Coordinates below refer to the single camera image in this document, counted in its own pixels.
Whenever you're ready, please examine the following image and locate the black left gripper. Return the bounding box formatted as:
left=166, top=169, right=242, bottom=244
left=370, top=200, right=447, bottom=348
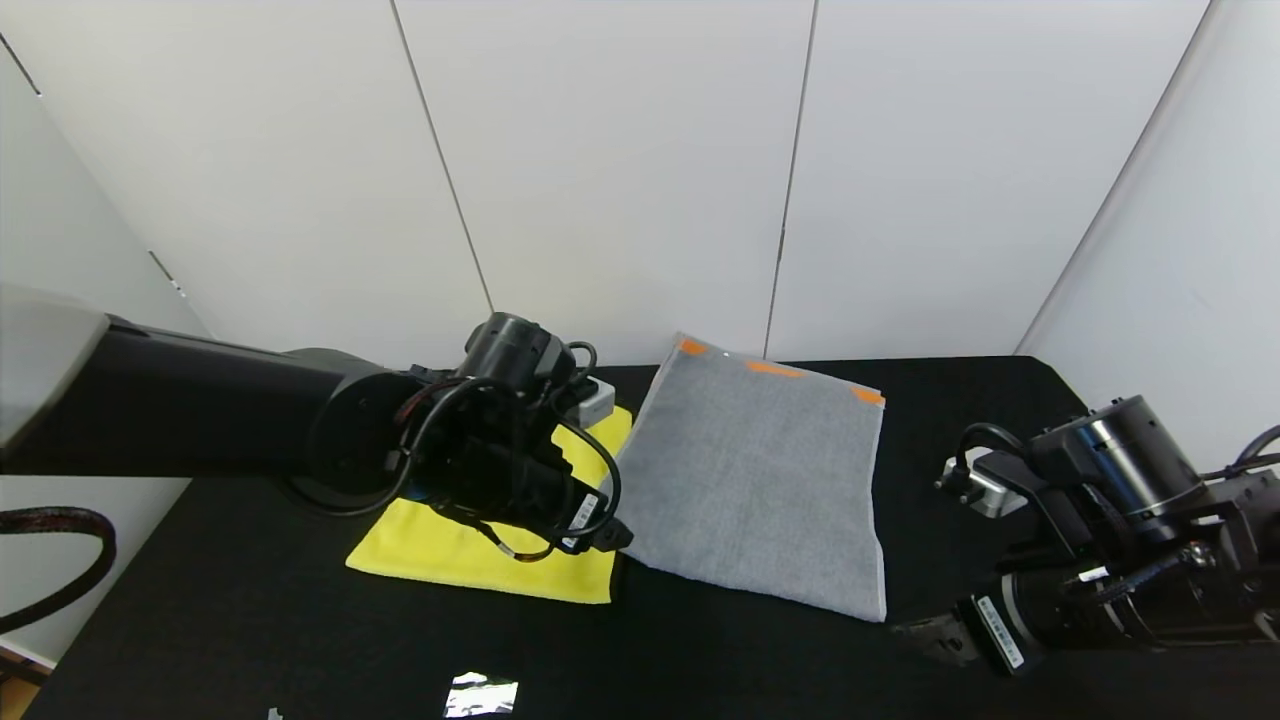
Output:
left=507, top=441, right=635, bottom=555

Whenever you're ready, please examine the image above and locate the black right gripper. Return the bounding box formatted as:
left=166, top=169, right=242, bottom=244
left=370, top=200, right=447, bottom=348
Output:
left=889, top=570, right=1131, bottom=679

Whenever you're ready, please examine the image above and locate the grey towel with orange marks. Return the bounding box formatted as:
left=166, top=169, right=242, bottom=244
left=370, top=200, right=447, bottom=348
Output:
left=612, top=333, right=889, bottom=623

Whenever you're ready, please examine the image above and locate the yellow towel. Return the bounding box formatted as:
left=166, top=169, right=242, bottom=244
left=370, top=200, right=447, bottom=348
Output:
left=345, top=405, right=633, bottom=606

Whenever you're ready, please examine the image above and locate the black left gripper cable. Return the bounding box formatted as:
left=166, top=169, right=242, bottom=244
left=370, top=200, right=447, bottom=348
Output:
left=385, top=340, right=623, bottom=561

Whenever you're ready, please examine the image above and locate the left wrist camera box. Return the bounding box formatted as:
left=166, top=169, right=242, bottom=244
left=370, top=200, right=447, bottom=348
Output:
left=575, top=378, right=617, bottom=428

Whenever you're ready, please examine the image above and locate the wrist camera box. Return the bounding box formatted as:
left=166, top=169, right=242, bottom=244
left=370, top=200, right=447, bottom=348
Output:
left=938, top=455, right=1026, bottom=519
left=575, top=378, right=617, bottom=428

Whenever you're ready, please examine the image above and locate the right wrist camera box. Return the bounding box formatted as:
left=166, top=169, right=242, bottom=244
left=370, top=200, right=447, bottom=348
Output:
left=938, top=455, right=1026, bottom=519

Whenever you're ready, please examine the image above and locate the black braided cable hose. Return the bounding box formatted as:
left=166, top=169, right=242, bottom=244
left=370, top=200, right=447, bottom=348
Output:
left=0, top=507, right=118, bottom=634

